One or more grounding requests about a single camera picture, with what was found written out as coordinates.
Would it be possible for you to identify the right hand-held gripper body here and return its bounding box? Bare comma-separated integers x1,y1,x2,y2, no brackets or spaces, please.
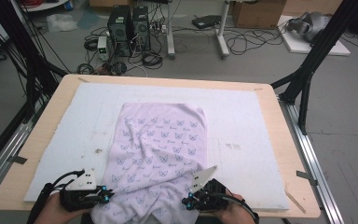
189,165,231,214

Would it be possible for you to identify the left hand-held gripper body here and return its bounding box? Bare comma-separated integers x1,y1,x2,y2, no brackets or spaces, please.
59,168,103,213

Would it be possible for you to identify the pink butterfly print towel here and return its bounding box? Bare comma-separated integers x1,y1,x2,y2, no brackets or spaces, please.
90,102,209,224

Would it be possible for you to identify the person's right hand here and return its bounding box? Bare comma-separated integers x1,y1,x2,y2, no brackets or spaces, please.
213,190,257,224

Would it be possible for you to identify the person's left hand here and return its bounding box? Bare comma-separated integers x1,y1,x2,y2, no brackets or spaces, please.
34,192,91,224

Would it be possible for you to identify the person's dark clothing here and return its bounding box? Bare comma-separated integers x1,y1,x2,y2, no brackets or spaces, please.
79,214,218,224

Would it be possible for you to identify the grey tape strip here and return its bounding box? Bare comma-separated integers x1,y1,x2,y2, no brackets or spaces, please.
7,154,28,165
296,170,319,187

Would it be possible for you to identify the white foam mat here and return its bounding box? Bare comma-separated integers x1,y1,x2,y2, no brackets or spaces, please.
23,82,291,211

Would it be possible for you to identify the wooden table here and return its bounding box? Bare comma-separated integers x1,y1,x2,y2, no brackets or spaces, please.
0,74,322,218

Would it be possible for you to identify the white power supply box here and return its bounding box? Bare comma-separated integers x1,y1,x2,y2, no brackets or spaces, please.
97,35,110,62

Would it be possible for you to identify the black computer tower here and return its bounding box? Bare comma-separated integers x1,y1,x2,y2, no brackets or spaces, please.
106,5,133,58
131,6,152,52

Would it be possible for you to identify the white desk leg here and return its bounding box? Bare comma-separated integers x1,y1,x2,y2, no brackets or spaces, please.
166,0,176,60
215,0,231,60

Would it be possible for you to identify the clear plastic bag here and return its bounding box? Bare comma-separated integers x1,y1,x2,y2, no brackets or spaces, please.
46,13,78,34

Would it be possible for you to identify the white floor board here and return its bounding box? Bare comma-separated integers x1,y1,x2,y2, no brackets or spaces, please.
276,14,351,57

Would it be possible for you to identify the flat black box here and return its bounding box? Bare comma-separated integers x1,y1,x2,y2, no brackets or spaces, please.
191,14,222,30

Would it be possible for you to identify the white round table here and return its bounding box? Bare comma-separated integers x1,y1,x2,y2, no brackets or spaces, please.
18,0,71,13

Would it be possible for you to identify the brown cardboard box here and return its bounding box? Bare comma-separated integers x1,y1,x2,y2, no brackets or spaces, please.
231,0,287,30

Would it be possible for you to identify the grey helmet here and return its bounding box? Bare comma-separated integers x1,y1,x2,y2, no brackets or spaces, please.
287,11,332,43

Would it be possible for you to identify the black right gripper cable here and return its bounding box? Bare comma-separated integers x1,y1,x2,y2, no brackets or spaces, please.
217,192,260,224

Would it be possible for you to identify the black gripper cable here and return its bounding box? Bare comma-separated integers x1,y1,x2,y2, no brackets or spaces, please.
217,192,260,224
27,169,86,224

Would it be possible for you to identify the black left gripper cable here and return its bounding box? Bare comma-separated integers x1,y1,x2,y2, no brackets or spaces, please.
27,169,86,224

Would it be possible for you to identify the aluminium rail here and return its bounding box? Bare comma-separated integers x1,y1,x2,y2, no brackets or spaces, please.
279,99,345,224
0,120,34,203

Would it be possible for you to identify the black metal frame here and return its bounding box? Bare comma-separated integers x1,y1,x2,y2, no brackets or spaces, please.
0,0,69,122
269,0,358,136

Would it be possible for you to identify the coiled black cable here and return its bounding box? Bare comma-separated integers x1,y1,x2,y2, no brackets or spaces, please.
142,50,164,70

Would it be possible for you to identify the tangle of black floor cables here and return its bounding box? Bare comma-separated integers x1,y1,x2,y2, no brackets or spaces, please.
223,27,288,56

